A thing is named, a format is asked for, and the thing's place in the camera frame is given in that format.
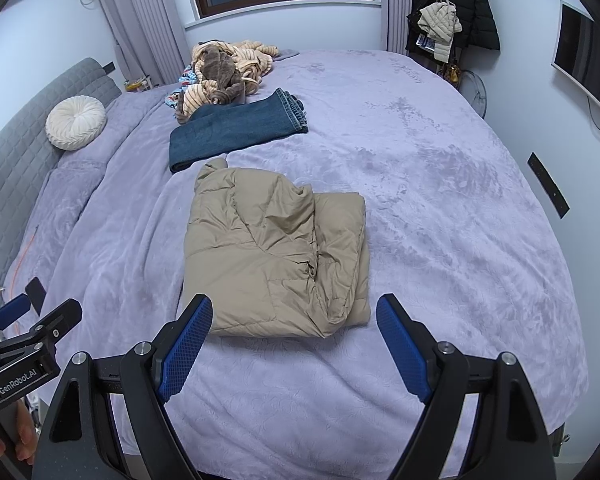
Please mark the small grey cloth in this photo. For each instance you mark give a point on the small grey cloth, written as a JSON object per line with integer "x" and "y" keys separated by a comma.
{"x": 286, "y": 54}

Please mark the tan striped plush blanket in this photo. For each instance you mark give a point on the tan striped plush blanket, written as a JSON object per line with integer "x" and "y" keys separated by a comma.
{"x": 252, "y": 62}

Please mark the hanging beige puffer jacket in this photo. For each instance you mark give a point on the hanging beige puffer jacket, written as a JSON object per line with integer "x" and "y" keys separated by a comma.
{"x": 440, "y": 27}

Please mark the wall television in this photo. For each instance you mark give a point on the wall television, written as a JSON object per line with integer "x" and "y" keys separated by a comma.
{"x": 587, "y": 55}

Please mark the grey pleated curtain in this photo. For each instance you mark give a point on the grey pleated curtain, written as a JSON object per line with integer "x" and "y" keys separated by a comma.
{"x": 145, "y": 20}
{"x": 399, "y": 5}

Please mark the folded blue jeans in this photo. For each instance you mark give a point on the folded blue jeans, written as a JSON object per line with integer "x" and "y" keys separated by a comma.
{"x": 235, "y": 130}

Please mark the nightstand bottles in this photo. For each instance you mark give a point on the nightstand bottles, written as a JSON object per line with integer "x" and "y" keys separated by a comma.
{"x": 139, "y": 85}

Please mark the black phone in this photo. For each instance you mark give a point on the black phone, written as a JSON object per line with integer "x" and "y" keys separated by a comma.
{"x": 36, "y": 294}

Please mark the colourful patterned cloth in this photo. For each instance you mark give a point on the colourful patterned cloth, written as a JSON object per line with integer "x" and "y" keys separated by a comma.
{"x": 177, "y": 92}

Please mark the grey quilted headboard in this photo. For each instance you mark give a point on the grey quilted headboard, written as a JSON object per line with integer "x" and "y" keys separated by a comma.
{"x": 20, "y": 155}

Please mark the beige puffer jacket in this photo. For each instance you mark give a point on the beige puffer jacket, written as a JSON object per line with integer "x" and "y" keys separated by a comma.
{"x": 440, "y": 27}
{"x": 260, "y": 255}

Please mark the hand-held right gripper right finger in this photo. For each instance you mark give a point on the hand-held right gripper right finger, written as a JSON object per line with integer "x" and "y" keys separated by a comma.
{"x": 402, "y": 350}

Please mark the brown plush garment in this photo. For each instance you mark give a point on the brown plush garment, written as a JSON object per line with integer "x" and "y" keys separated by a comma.
{"x": 220, "y": 70}

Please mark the standing fan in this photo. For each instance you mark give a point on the standing fan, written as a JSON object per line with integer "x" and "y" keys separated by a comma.
{"x": 474, "y": 94}

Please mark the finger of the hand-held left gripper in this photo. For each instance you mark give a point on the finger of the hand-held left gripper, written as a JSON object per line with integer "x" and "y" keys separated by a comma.
{"x": 12, "y": 310}
{"x": 62, "y": 317}

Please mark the round white cushion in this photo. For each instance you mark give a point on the round white cushion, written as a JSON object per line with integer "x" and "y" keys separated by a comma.
{"x": 75, "y": 122}

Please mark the person's left hand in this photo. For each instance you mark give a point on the person's left hand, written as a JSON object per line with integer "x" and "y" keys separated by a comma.
{"x": 26, "y": 435}

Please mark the hanging black coat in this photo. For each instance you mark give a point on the hanging black coat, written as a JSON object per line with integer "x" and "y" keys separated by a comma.
{"x": 475, "y": 15}

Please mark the purple bed blanket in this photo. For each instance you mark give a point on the purple bed blanket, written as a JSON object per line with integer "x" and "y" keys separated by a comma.
{"x": 430, "y": 185}

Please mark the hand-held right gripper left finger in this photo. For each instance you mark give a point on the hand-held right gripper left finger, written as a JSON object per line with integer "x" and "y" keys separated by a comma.
{"x": 185, "y": 350}

